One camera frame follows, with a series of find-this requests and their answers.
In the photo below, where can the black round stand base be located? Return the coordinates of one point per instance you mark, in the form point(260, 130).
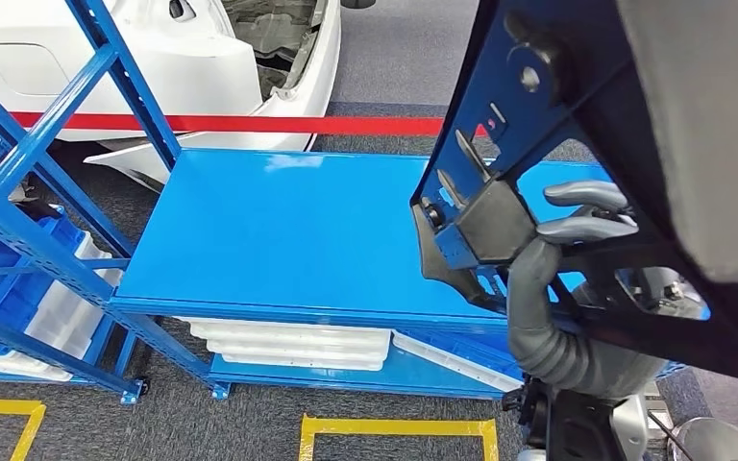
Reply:
point(357, 3)

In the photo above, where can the red barrier belt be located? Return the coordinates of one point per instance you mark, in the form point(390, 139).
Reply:
point(280, 124)

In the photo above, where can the black plastic bracket part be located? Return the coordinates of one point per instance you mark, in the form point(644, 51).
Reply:
point(693, 127)

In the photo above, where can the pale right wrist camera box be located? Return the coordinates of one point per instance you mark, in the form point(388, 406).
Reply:
point(579, 426)

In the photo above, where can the blue steel shelf rack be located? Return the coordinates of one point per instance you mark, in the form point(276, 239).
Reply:
point(280, 235)
point(130, 389)

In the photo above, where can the yellow floor tape square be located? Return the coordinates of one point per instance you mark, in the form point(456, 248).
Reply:
point(28, 432)
point(394, 425)

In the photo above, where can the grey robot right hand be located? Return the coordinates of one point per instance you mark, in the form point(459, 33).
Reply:
point(534, 331)

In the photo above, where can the silver round-base barrier post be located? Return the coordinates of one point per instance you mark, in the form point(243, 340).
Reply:
point(719, 442)

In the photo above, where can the white car body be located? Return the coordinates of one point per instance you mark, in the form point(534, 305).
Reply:
point(152, 70)

